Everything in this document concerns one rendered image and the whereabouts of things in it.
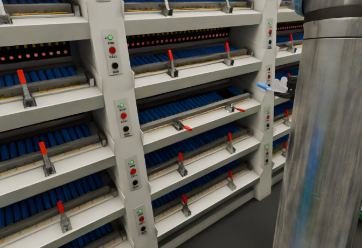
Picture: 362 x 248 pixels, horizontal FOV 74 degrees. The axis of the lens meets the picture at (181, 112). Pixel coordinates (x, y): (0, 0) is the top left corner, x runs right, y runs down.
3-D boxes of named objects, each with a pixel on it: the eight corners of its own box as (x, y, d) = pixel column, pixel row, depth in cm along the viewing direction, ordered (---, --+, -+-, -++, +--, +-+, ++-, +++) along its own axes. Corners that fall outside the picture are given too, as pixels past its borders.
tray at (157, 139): (258, 111, 113) (264, 94, 108) (142, 155, 82) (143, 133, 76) (229, 91, 126) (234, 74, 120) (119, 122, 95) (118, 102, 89)
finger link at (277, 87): (267, 76, 92) (291, 79, 85) (266, 91, 94) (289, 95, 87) (262, 78, 90) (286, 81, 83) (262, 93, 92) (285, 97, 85)
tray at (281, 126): (328, 113, 155) (339, 95, 147) (269, 143, 124) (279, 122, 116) (301, 97, 168) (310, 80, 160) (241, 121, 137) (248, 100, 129)
